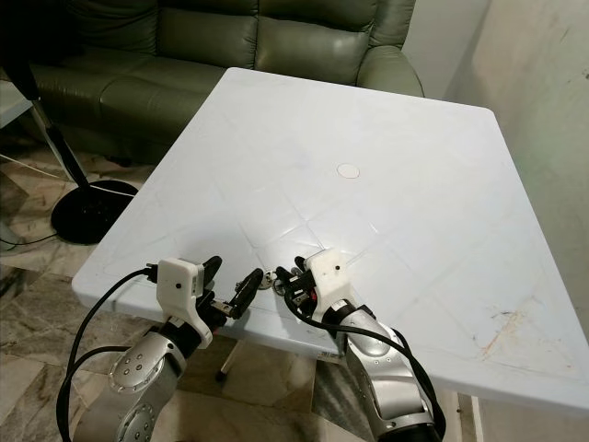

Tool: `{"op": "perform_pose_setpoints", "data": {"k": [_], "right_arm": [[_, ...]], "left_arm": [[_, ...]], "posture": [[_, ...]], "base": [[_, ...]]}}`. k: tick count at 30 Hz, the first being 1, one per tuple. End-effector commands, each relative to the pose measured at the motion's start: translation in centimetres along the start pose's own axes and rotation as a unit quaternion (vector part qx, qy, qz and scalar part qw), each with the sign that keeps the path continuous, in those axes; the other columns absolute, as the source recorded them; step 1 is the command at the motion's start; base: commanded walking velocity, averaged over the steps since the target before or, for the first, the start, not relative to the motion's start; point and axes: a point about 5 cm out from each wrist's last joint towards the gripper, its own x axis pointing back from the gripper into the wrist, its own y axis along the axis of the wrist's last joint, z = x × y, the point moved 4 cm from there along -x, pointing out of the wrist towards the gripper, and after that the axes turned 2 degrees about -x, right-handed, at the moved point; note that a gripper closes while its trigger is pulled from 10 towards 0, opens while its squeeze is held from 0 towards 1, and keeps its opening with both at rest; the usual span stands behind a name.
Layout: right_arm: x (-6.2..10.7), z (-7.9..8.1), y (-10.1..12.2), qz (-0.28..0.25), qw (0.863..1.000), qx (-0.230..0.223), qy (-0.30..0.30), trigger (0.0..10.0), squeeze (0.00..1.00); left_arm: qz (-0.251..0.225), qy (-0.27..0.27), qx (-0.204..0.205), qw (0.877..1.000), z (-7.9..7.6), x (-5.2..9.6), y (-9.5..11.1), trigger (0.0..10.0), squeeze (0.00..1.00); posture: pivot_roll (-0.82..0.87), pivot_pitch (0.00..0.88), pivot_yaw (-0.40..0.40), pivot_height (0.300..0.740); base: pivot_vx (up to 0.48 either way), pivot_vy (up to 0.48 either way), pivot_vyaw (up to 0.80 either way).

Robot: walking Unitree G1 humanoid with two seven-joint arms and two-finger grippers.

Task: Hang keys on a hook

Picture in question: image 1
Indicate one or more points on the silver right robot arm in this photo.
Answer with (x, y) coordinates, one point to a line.
(386, 378)

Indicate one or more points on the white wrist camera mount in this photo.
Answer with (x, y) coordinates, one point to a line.
(331, 272)
(177, 285)

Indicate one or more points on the small grey side table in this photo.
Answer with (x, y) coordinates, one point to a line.
(11, 103)

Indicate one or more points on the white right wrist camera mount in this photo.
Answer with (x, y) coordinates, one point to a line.
(331, 272)

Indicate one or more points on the white table leg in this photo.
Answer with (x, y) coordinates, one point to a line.
(471, 419)
(226, 365)

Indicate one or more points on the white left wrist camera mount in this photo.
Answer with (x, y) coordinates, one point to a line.
(177, 285)

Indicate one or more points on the green leather sofa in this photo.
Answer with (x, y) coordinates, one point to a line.
(221, 51)

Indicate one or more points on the black standing fan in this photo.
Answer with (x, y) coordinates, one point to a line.
(94, 212)

